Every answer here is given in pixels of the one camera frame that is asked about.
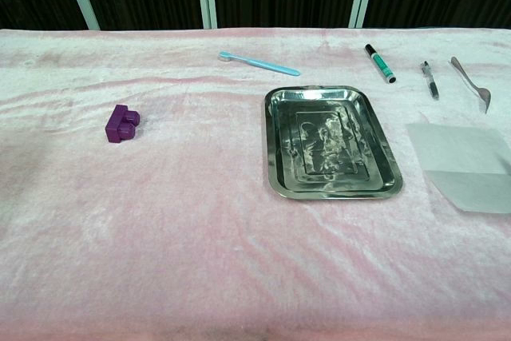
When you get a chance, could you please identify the black gel pen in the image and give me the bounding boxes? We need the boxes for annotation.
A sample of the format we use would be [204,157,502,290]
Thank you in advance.
[419,60,441,101]

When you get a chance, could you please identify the metal spoon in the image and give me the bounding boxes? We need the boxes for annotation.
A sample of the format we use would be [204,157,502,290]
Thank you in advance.
[450,56,493,115]

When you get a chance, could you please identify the purple toy building block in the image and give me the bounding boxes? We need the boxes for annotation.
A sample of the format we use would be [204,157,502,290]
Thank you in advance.
[105,104,142,144]

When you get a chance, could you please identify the rectangular metal tray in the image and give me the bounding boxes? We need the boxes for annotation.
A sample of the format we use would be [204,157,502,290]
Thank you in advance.
[261,85,404,201]

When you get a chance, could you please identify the pink plush table cloth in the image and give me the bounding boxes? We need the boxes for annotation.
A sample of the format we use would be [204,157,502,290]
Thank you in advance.
[0,26,511,341]

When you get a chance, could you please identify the light blue toothbrush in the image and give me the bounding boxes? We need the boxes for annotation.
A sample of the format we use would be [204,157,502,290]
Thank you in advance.
[218,50,302,77]

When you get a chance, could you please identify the green white marker pen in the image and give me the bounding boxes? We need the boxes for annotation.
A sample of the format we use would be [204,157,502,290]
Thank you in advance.
[363,42,398,85]

